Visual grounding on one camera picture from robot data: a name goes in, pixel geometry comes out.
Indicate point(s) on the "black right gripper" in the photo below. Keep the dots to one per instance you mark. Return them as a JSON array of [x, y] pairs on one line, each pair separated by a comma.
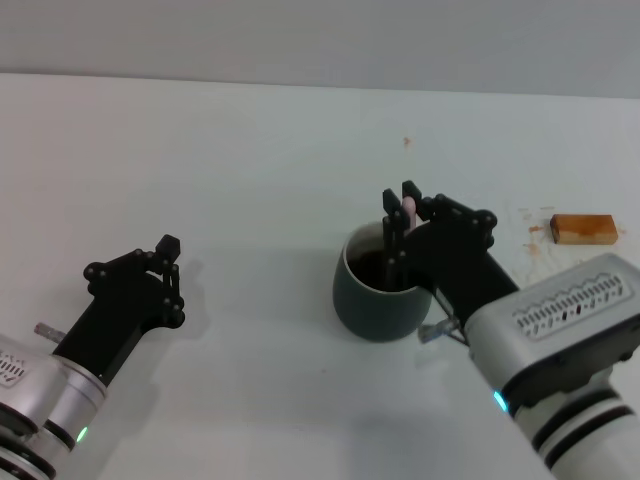
[[455, 265]]

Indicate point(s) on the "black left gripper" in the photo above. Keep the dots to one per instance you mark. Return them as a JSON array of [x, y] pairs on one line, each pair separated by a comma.
[[120, 310]]

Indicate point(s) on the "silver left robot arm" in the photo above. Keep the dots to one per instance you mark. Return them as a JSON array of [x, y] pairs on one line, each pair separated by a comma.
[[65, 405]]

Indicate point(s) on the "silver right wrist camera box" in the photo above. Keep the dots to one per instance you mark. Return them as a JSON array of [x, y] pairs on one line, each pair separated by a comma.
[[560, 320]]

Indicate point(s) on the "grey ceramic cup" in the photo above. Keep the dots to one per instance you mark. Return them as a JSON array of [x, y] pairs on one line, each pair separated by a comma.
[[380, 315]]

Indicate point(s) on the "dark coffee liquid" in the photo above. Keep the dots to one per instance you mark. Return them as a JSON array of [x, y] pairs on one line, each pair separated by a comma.
[[367, 270]]

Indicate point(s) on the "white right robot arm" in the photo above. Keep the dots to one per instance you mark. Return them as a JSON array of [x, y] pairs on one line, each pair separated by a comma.
[[575, 430]]

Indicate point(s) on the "dark brown wooden block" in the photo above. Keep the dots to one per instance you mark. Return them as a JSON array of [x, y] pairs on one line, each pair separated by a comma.
[[580, 229]]

